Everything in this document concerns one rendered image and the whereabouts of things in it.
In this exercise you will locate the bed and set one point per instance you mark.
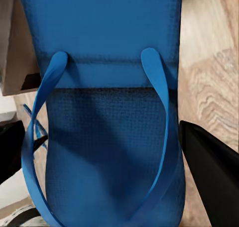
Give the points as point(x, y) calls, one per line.
point(19, 71)

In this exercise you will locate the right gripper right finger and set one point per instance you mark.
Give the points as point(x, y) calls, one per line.
point(215, 169)

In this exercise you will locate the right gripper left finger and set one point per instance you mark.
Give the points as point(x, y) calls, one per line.
point(11, 139)

